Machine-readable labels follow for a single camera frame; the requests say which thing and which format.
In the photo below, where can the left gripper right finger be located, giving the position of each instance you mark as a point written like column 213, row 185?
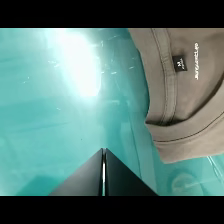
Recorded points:
column 121, row 181

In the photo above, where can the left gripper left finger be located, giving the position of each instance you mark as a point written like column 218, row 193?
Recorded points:
column 88, row 181

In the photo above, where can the grey T-shirt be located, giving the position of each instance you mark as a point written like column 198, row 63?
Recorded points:
column 196, row 110

